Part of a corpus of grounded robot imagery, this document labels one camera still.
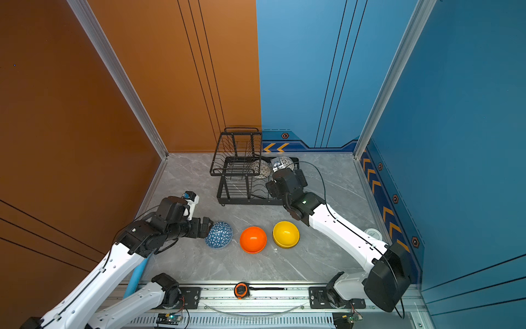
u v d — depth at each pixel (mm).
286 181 552
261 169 815
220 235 872
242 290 731
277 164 656
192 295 740
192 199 656
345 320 696
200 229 644
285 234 846
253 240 849
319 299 725
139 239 473
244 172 1050
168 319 710
